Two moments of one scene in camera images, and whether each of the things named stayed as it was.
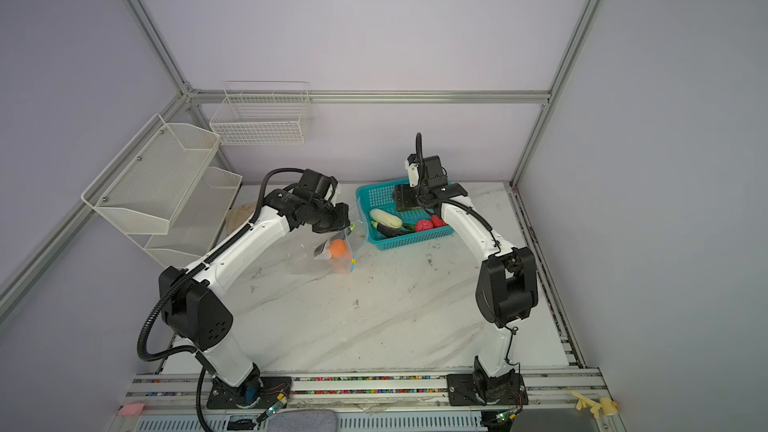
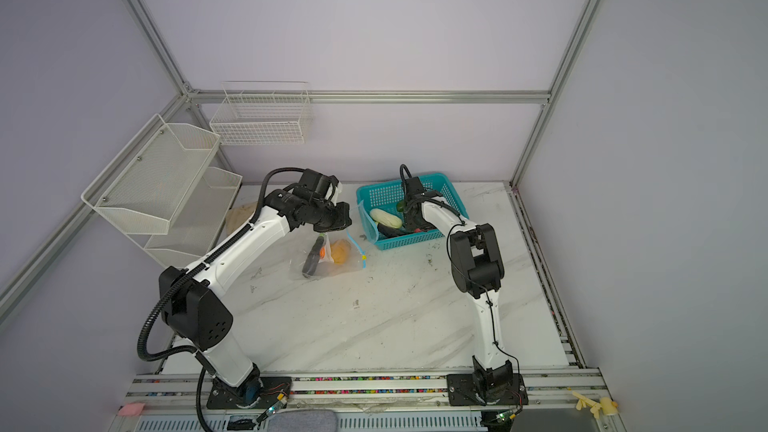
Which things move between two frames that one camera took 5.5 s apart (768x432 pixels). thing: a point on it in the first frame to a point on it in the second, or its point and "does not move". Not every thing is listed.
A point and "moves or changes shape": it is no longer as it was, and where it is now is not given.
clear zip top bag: x=339 y=249 moves or changes shape
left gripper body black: x=327 y=219 does not move
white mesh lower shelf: x=195 y=226 does not move
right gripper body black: x=409 y=197 to x=413 y=224
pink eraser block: x=132 y=409 does not move
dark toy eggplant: x=385 y=231 does not move
